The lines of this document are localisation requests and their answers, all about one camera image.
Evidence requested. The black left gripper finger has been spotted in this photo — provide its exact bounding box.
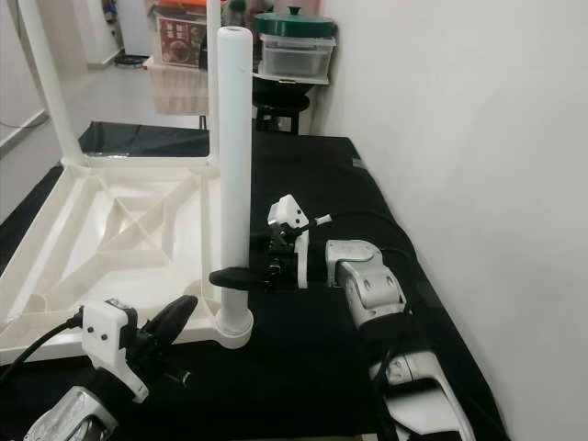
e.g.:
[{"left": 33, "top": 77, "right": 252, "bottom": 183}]
[{"left": 147, "top": 294, "right": 200, "bottom": 347}]

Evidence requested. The beige cloth covered table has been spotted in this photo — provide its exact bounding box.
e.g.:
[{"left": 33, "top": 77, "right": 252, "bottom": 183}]
[{"left": 150, "top": 64, "right": 213, "bottom": 117}]

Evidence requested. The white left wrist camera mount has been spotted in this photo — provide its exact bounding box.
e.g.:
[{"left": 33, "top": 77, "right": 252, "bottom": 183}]
[{"left": 81, "top": 299, "right": 151, "bottom": 403}]

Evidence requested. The white appliance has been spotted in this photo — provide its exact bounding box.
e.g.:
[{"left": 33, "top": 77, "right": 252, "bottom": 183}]
[{"left": 115, "top": 0, "right": 158, "bottom": 62}]

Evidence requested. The orange lid storage box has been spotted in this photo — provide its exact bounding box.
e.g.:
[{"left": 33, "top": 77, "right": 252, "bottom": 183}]
[{"left": 154, "top": 0, "right": 211, "bottom": 68}]

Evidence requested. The black plastic bag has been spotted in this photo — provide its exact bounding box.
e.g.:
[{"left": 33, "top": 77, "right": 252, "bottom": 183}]
[{"left": 200, "top": 3, "right": 254, "bottom": 28}]

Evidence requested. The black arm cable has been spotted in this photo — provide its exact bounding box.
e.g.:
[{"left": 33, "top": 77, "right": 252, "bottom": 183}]
[
  {"left": 317, "top": 209, "right": 444, "bottom": 441},
  {"left": 0, "top": 311, "right": 86, "bottom": 379}
]

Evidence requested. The clear plastic container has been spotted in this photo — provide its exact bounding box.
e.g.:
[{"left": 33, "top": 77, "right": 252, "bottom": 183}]
[{"left": 257, "top": 35, "right": 335, "bottom": 85}]

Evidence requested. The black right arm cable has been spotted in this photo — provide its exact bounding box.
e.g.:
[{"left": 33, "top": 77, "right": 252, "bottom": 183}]
[{"left": 317, "top": 209, "right": 444, "bottom": 441}]

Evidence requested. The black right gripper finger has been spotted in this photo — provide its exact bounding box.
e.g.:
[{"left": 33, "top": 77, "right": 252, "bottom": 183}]
[{"left": 209, "top": 266, "right": 273, "bottom": 291}]

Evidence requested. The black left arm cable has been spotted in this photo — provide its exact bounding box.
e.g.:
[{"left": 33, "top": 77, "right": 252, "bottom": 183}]
[{"left": 0, "top": 311, "right": 86, "bottom": 379}]

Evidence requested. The black wok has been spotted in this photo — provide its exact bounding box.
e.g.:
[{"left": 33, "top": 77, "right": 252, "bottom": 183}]
[{"left": 250, "top": 73, "right": 319, "bottom": 98}]

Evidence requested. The black wall cable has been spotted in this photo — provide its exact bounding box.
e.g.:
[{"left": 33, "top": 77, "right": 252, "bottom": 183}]
[{"left": 0, "top": 109, "right": 52, "bottom": 130}]

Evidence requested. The black tablecloth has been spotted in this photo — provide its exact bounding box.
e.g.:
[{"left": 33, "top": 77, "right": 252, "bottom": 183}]
[{"left": 0, "top": 121, "right": 511, "bottom": 441}]

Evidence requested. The green pot lid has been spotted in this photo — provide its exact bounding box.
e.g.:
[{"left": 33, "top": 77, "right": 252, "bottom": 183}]
[{"left": 253, "top": 7, "right": 337, "bottom": 39}]

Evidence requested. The white plastic table top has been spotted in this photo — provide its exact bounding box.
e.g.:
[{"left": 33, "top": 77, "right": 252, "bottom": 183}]
[{"left": 0, "top": 154, "right": 254, "bottom": 367}]

